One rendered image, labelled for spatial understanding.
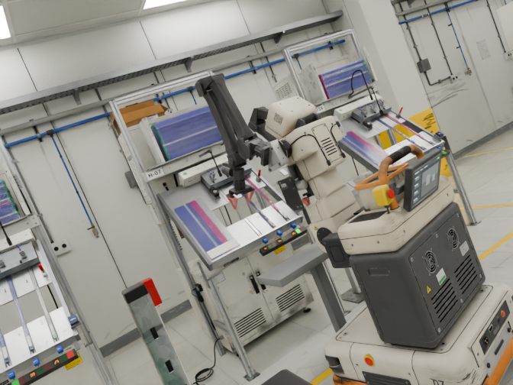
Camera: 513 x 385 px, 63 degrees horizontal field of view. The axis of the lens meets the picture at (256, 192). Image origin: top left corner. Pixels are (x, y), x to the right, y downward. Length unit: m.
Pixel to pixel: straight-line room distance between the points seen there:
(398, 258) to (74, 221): 3.29
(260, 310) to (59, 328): 1.28
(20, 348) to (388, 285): 1.76
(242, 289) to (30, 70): 2.90
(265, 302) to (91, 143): 2.38
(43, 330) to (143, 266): 2.05
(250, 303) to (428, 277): 1.50
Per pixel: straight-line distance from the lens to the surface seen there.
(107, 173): 4.34
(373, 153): 3.31
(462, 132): 7.05
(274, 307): 3.00
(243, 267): 2.87
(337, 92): 3.63
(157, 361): 0.61
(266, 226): 2.64
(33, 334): 2.46
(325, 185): 1.91
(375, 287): 1.71
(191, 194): 2.87
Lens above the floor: 1.20
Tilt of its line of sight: 5 degrees down
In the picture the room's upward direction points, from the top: 23 degrees counter-clockwise
